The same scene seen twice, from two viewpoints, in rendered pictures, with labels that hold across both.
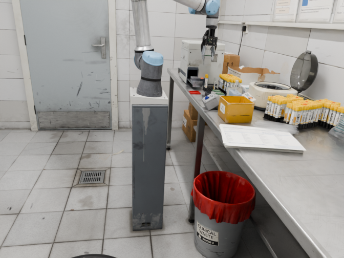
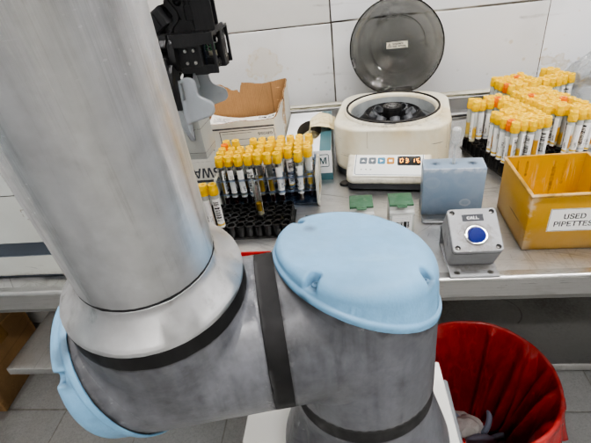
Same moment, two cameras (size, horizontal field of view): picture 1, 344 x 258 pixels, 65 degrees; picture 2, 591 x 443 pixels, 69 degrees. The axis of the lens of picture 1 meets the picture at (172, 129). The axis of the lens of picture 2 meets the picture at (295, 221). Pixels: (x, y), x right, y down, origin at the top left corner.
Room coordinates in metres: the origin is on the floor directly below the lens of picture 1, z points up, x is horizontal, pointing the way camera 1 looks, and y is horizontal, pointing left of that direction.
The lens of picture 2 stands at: (1.49, 0.37, 1.32)
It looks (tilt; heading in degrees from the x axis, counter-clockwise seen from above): 33 degrees down; 289
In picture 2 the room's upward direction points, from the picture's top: 8 degrees counter-clockwise
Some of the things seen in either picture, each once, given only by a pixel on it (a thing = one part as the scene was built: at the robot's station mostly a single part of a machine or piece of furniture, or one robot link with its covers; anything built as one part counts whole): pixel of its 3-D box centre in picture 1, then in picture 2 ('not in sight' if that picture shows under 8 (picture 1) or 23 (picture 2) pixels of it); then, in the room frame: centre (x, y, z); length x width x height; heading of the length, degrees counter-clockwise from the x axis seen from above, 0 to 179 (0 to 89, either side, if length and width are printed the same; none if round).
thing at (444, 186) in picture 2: (234, 100); (450, 189); (1.44, -0.33, 0.92); 0.10 x 0.07 x 0.10; 5
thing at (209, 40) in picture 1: (210, 36); (188, 28); (1.81, -0.21, 1.23); 0.09 x 0.08 x 0.12; 6
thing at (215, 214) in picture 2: (213, 84); (244, 199); (1.80, -0.26, 0.93); 0.17 x 0.09 x 0.11; 10
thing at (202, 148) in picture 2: (207, 60); (195, 134); (1.83, -0.21, 1.08); 0.05 x 0.04 x 0.06; 96
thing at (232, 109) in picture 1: (235, 109); (555, 199); (1.28, -0.30, 0.93); 0.13 x 0.13 x 0.10; 9
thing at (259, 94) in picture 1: (267, 95); (391, 134); (1.55, -0.55, 0.94); 0.30 x 0.24 x 0.12; 91
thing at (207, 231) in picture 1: (220, 215); (463, 427); (1.35, -0.32, 0.22); 0.38 x 0.37 x 0.44; 10
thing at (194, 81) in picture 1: (194, 80); not in sight; (1.95, -0.14, 0.92); 0.21 x 0.07 x 0.05; 10
